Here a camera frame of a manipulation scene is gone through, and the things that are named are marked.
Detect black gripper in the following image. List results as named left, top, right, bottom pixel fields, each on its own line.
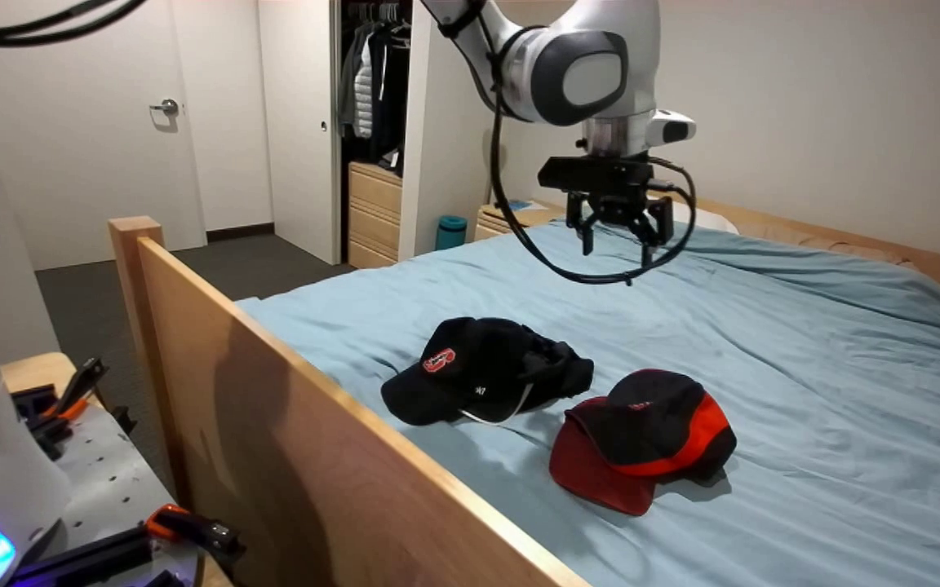
left=563, top=187, right=680, bottom=272

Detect black cap with orange logo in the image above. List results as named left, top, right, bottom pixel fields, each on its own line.
left=378, top=314, right=562, bottom=428

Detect red and black cap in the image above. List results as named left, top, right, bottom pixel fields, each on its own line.
left=547, top=366, right=741, bottom=517

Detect white pillow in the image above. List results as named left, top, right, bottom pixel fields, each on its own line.
left=672, top=198, right=741, bottom=239

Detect wooden nightstand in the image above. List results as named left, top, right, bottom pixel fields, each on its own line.
left=474, top=198, right=562, bottom=245

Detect teal waste bin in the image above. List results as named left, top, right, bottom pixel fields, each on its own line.
left=431, top=211, right=471, bottom=255

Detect light blue bed sheet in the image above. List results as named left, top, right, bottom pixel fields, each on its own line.
left=236, top=206, right=940, bottom=587

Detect wooden slatted dresser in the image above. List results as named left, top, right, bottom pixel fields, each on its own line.
left=345, top=161, right=404, bottom=272

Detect hanging closet clothes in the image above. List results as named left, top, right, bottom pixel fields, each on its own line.
left=339, top=20, right=414, bottom=170

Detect white closet door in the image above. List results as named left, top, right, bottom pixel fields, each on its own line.
left=256, top=0, right=339, bottom=266

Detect orange and black clamp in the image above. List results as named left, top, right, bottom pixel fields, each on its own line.
left=10, top=355, right=110, bottom=462
left=10, top=498, right=240, bottom=587

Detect white room door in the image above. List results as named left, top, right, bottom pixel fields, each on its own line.
left=0, top=0, right=178, bottom=272

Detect grey perforated mounting plate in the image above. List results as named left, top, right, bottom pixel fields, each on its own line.
left=49, top=402, right=204, bottom=587

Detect light wooden board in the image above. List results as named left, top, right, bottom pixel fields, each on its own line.
left=0, top=348, right=83, bottom=402

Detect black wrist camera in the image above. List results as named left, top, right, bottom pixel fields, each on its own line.
left=535, top=152, right=660, bottom=194

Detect light wooden bed frame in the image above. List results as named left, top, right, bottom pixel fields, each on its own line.
left=109, top=170, right=940, bottom=587

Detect silver door handle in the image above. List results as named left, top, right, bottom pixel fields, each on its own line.
left=148, top=93, right=184, bottom=134

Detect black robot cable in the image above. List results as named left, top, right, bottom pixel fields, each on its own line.
left=0, top=0, right=698, bottom=286

